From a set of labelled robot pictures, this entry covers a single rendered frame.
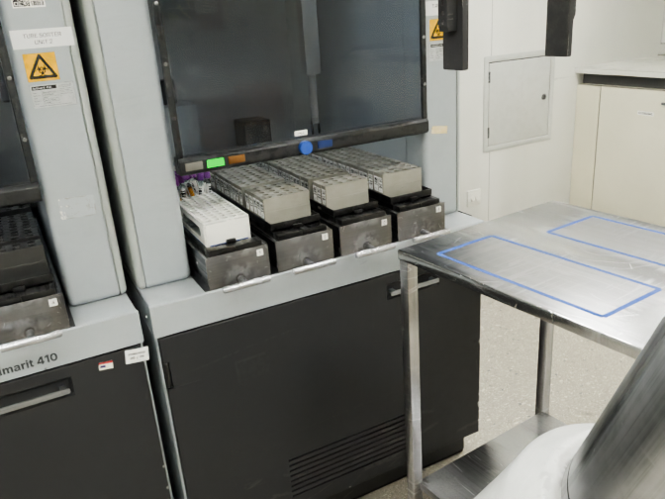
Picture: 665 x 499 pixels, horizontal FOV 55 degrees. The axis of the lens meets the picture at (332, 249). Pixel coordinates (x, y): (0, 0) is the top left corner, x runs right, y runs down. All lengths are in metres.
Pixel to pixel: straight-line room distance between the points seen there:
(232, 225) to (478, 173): 2.05
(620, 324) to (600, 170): 2.61
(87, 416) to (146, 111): 0.60
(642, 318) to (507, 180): 2.41
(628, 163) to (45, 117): 2.77
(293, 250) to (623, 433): 1.08
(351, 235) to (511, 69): 1.98
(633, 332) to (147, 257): 0.91
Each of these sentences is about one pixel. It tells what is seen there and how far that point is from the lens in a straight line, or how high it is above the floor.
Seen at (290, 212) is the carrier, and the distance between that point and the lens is 1.41.
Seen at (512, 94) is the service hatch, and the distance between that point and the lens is 3.27.
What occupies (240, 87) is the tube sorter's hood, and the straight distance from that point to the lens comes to 1.33.
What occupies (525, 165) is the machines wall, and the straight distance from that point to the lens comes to 3.42.
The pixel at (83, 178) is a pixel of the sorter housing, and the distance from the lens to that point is 1.29.
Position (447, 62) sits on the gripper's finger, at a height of 1.19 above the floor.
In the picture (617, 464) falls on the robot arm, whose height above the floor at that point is 1.04.
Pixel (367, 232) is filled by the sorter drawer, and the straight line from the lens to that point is 1.43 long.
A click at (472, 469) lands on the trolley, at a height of 0.28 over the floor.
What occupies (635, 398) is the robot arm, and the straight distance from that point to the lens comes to 0.32.
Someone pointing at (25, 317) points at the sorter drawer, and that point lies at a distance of 1.26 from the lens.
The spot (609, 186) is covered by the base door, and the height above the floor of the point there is 0.32.
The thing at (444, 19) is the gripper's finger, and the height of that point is 1.23.
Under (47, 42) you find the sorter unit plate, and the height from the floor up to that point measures 1.23.
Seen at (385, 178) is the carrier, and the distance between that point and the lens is 1.52.
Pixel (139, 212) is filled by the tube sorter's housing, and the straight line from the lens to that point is 1.32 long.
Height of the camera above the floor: 1.25
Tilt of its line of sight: 21 degrees down
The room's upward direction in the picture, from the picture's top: 4 degrees counter-clockwise
